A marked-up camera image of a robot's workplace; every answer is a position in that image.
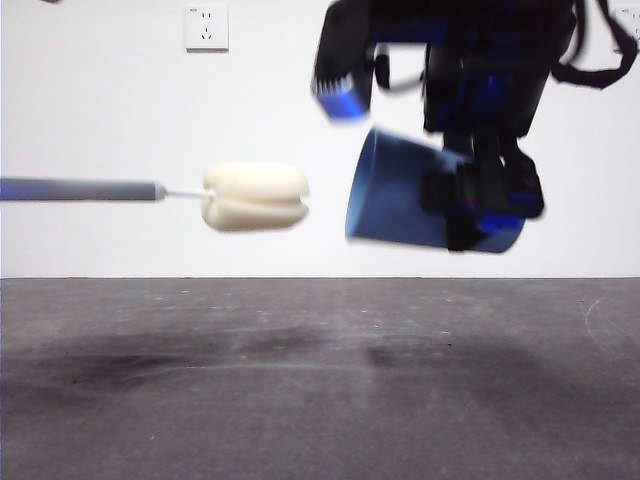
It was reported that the blue ribbed plastic cup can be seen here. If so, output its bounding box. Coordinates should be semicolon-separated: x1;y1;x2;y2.
344;127;526;255

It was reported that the sponge cup brush grey handle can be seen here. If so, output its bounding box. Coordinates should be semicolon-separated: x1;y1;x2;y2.
0;160;310;234

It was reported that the black cable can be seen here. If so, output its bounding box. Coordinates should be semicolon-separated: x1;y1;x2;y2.
552;0;640;92

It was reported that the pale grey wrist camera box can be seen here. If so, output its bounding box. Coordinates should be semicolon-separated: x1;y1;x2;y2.
310;69;371;125

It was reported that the white wall socket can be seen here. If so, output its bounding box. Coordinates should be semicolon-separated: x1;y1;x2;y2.
612;5;640;54
184;4;230;53

